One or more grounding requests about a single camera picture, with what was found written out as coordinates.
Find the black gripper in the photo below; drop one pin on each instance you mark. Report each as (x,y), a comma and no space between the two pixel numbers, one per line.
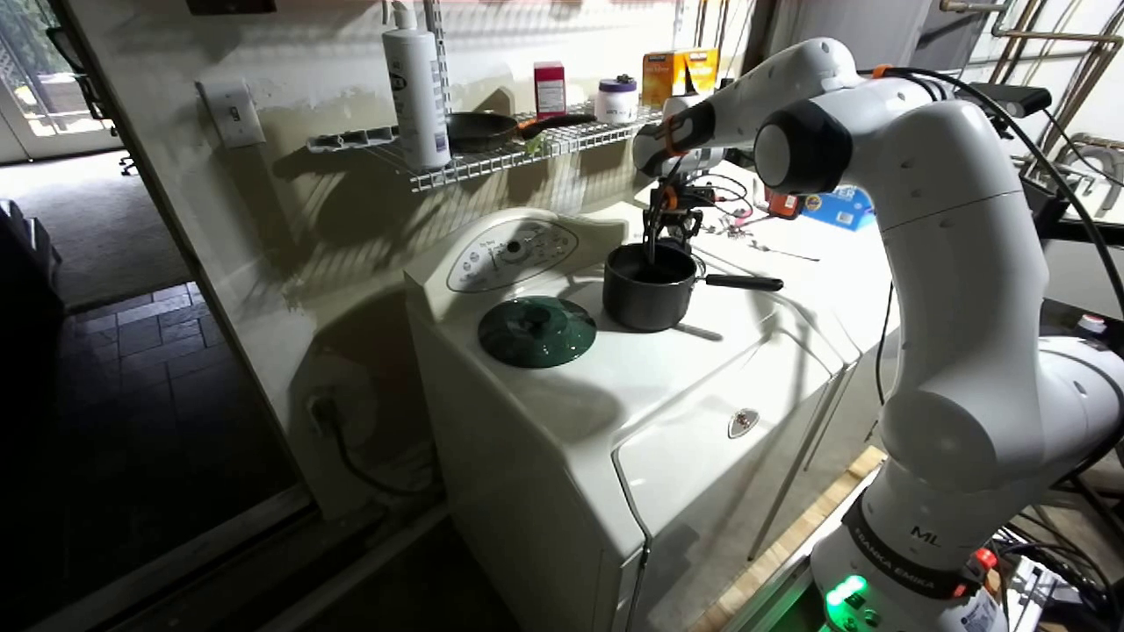
(675,206)

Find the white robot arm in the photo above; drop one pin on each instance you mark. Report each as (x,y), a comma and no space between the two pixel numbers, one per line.
(990,411)

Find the green round pot lid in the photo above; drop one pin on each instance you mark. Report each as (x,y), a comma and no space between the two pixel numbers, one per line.
(536,331)

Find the white jar with blue lid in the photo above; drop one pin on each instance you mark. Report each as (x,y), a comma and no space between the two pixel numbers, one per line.
(617,100)

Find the yellow box on shelf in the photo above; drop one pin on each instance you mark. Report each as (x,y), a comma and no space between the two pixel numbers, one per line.
(684,73)

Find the red and white small box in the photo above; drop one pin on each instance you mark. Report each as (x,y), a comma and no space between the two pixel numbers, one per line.
(549,89)

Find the white dryer machine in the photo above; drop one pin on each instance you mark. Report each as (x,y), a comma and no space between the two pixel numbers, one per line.
(751,400)

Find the white washing machine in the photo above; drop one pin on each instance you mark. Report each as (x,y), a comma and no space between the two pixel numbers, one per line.
(521,451)

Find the blue and white box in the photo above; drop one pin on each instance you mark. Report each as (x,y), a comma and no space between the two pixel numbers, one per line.
(843,210)

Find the black pan on shelf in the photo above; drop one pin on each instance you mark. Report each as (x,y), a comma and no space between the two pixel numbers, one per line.
(479,130)

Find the tall white spray bottle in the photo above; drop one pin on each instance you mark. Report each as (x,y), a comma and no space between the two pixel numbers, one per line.
(411,73)

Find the dark metal pot with handle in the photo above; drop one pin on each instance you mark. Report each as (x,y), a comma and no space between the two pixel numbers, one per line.
(659,299)

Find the white wire wall shelf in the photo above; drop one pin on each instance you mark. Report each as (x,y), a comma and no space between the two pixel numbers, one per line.
(536,142)

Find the black camera on tripod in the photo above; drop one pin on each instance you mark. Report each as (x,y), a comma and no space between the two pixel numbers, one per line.
(1018,100)

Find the white wall outlet plate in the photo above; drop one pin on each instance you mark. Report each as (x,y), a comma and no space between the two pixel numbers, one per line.
(234,113)

